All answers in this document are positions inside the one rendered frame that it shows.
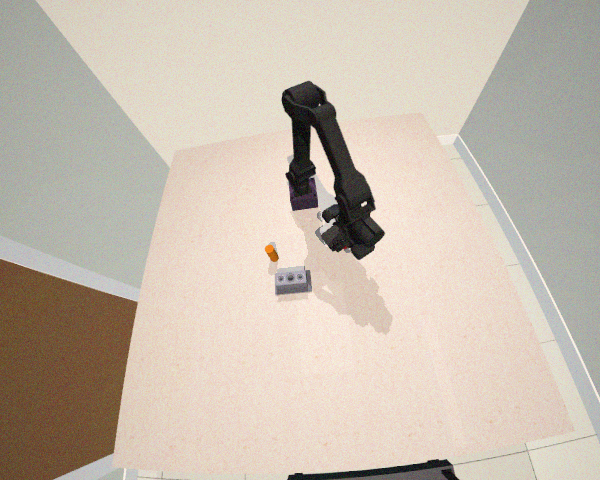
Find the orange cylinder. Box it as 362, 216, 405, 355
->
265, 245, 279, 262

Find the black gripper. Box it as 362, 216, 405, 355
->
322, 204, 375, 260

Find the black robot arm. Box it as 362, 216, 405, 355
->
282, 81, 385, 252

